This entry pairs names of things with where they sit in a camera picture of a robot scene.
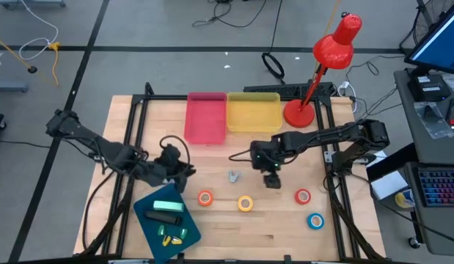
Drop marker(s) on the black computer monitor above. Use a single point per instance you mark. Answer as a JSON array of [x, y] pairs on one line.
[[443, 44]]

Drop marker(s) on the black computer keyboard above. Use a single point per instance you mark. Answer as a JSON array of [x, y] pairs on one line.
[[278, 89]]

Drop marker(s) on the clear plastic bag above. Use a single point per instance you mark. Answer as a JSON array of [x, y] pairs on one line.
[[430, 121]]

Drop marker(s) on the red desk lamp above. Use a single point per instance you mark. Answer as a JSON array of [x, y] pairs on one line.
[[336, 47]]

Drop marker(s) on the backlit rainbow keyboard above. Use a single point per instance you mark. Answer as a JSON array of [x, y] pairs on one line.
[[441, 187]]

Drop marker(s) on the black mini computer box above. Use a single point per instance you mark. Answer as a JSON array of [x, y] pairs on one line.
[[428, 88]]

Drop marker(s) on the teal plastic bin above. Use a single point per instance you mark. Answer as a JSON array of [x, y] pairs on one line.
[[191, 224]]

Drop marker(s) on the yellow translucent plastic bin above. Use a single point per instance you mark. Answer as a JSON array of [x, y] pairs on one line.
[[254, 111]]

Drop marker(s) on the black floor fan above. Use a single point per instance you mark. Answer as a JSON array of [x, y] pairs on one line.
[[426, 22]]

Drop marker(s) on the black stapler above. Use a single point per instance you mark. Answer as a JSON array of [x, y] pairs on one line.
[[163, 217]]

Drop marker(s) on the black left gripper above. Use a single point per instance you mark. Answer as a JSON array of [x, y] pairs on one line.
[[171, 161]]

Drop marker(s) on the grey metal floor base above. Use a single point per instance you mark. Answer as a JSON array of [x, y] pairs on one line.
[[8, 87], [28, 3]]

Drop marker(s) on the white cardboard box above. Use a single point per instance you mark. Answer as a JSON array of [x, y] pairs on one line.
[[388, 183]]

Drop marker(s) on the small black floor puck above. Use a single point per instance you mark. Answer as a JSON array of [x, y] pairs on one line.
[[32, 69]]

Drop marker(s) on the grey blue staple remover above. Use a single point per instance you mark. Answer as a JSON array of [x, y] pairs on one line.
[[233, 177]]

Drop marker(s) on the pink translucent plastic bin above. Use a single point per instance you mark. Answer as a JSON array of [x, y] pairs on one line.
[[205, 117]]

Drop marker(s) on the grey side desk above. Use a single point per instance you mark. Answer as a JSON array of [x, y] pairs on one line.
[[432, 154]]

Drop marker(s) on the mint green stapler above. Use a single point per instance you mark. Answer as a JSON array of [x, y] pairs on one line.
[[168, 206]]

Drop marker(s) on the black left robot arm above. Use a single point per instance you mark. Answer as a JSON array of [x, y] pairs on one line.
[[102, 146]]

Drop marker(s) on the black metal table frame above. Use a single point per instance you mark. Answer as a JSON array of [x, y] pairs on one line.
[[164, 97]]

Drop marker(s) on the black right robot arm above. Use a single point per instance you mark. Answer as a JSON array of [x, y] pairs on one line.
[[322, 137]]

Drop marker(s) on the red tape roll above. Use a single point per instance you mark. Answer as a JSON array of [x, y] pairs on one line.
[[297, 196]]

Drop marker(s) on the yellow blue tape roll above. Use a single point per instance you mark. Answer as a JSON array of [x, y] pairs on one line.
[[399, 199]]

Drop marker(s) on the yellow staple remover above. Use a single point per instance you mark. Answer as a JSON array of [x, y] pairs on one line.
[[176, 241], [166, 240]]

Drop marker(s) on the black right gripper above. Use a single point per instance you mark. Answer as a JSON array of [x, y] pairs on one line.
[[265, 155]]

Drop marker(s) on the black caster wheel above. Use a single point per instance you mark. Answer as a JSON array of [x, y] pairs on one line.
[[414, 242]]

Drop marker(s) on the orange tape roll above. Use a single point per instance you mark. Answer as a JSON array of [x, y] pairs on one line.
[[199, 198]]

